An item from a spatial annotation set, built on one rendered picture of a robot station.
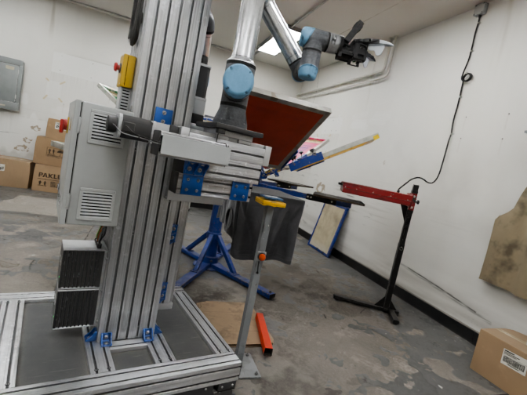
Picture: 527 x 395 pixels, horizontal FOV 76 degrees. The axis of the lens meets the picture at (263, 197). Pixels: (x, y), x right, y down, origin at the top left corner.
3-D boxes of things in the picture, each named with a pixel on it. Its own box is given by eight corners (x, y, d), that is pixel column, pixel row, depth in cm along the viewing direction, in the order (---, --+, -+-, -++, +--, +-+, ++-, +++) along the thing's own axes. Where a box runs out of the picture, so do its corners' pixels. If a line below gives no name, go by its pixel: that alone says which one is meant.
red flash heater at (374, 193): (401, 204, 328) (405, 192, 327) (414, 208, 283) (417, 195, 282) (339, 190, 338) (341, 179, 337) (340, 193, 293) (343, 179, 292)
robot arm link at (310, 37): (296, 50, 138) (300, 28, 137) (321, 56, 140) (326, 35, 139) (300, 44, 131) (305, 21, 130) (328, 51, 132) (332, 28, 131)
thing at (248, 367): (261, 378, 183) (298, 205, 173) (221, 379, 175) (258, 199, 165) (249, 353, 204) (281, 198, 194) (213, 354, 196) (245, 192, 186)
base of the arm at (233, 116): (221, 123, 138) (226, 99, 137) (206, 123, 150) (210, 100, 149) (252, 132, 146) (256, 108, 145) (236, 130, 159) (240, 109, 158)
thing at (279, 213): (292, 266, 220) (307, 201, 216) (225, 259, 204) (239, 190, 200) (291, 264, 223) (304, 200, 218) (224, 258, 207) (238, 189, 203)
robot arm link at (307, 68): (310, 85, 144) (316, 58, 143) (318, 78, 133) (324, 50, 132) (292, 80, 143) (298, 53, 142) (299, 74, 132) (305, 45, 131)
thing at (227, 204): (241, 243, 208) (252, 191, 205) (227, 241, 205) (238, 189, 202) (225, 225, 251) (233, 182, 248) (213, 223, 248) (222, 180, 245)
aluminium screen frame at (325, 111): (332, 113, 216) (331, 108, 218) (245, 88, 196) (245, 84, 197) (280, 168, 283) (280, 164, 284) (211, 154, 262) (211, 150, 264)
